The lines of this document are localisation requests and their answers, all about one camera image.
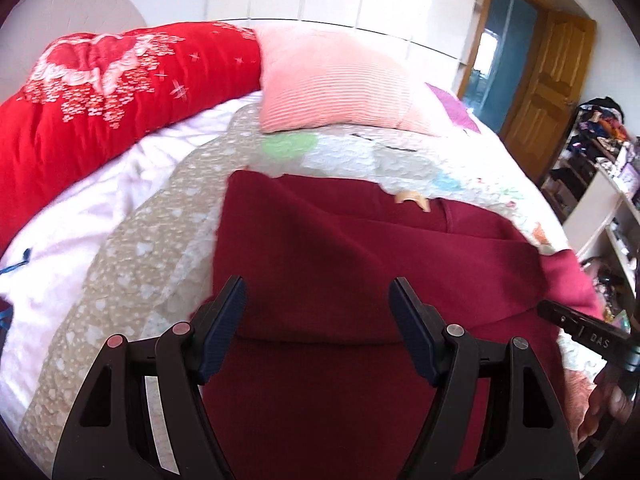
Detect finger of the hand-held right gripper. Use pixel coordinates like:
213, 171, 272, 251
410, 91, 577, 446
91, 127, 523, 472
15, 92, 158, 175
537, 300, 585, 335

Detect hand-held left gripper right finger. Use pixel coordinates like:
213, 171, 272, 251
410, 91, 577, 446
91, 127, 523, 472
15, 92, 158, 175
389, 276, 581, 480

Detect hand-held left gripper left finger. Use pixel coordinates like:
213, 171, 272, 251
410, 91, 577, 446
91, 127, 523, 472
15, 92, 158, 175
51, 275, 248, 480

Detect dark red garment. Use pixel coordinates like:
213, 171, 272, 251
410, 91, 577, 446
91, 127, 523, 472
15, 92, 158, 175
202, 169, 603, 480

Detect pile of colourful clothes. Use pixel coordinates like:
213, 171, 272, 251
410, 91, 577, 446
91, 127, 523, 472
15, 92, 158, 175
575, 96, 640, 161

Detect person's right hand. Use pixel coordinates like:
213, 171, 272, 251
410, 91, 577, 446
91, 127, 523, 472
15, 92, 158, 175
582, 360, 636, 443

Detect patchwork quilted bedspread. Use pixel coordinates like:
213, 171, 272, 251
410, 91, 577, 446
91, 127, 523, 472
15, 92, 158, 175
20, 85, 608, 480

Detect white shelf unit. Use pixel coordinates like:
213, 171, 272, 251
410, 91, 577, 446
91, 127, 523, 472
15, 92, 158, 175
540, 97, 640, 321

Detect tan garment label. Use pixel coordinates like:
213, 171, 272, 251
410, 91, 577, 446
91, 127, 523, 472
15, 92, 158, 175
394, 191, 432, 213

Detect white bed sheet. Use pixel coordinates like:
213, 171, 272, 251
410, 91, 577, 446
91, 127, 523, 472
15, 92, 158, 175
0, 91, 266, 411

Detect wooden panel door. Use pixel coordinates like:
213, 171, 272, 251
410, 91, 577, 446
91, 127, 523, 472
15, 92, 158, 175
500, 10, 598, 183

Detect blue ribbon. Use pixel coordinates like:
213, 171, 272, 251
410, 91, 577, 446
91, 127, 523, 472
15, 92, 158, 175
0, 247, 33, 346

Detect pink ribbed pillow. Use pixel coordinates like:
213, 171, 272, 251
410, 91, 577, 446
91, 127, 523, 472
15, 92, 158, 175
252, 25, 453, 137

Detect red floral quilt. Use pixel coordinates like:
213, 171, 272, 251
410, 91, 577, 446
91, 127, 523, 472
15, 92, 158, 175
0, 22, 263, 256

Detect blue glass doorway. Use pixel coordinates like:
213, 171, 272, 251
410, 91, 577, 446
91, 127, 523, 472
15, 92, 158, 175
457, 0, 541, 133

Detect white rounded headboard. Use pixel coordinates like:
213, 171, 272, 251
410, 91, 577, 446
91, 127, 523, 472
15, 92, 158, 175
0, 0, 148, 43

